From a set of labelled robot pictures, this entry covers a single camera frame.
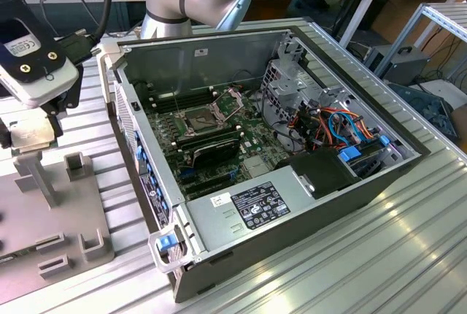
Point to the graphics card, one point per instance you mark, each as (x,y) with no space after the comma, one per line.
(215,153)

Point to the blue case latch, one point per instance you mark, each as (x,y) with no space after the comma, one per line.
(163,244)

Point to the silver CPU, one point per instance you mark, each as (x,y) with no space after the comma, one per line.
(29,135)

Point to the silver finned heatsink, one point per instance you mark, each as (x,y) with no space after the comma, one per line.
(257,167)

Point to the dark teal panel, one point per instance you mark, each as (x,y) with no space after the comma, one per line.
(416,100)

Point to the blue disk carrier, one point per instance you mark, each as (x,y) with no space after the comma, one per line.
(349,155)
(384,141)

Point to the blue expansion slot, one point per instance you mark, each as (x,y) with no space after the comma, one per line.
(187,173)

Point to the thin metal locking lever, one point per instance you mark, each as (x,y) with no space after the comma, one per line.
(176,100)

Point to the black plastic shroud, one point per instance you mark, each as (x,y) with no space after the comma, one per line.
(321,173)

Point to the silver drive cage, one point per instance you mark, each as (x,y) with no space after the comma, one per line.
(288,85)

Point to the grey parts rack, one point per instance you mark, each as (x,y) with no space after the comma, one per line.
(54,226)

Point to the white clipped RAM slot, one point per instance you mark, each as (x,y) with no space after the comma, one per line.
(180,94)
(184,100)

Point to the white wall sticker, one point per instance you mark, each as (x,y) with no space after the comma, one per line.
(201,52)

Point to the black expansion slot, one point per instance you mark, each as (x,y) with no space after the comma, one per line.
(213,190)
(208,182)

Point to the green RAM stick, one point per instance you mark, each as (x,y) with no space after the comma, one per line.
(18,254)
(204,138)

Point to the open PC case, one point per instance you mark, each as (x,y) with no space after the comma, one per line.
(292,241)

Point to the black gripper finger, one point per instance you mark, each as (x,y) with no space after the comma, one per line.
(74,87)
(3,135)

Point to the black RAM slot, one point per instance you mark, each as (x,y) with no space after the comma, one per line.
(182,97)
(186,103)

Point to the CPU socket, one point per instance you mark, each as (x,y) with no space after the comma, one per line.
(198,120)

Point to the grey power supply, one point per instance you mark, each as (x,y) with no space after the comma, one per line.
(215,230)

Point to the aluminium frame shelf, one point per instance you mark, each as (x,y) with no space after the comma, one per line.
(447,22)

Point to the green motherboard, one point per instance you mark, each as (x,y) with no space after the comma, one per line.
(255,135)

